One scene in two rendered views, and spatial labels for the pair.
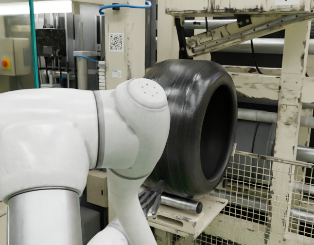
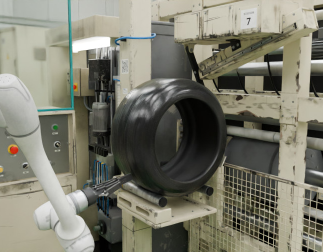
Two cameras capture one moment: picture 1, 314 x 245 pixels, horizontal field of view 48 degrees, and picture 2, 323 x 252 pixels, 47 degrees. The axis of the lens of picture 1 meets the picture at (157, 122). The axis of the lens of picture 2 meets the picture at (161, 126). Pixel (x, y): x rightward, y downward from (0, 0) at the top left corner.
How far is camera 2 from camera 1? 0.87 m
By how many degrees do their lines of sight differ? 25
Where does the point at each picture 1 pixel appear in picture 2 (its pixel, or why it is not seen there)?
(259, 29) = (246, 52)
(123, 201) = (29, 157)
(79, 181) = not seen: outside the picture
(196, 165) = (151, 161)
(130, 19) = (133, 48)
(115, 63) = (124, 83)
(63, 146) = not seen: outside the picture
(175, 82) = (142, 94)
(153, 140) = (7, 108)
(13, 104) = not seen: outside the picture
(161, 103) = (7, 86)
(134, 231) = (42, 182)
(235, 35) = (230, 58)
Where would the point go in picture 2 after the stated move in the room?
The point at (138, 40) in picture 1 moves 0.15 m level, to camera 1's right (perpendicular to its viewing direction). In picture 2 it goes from (142, 64) to (168, 63)
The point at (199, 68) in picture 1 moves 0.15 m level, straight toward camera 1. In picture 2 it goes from (164, 84) to (145, 84)
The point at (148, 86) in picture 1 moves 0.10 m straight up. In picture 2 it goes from (6, 77) to (4, 41)
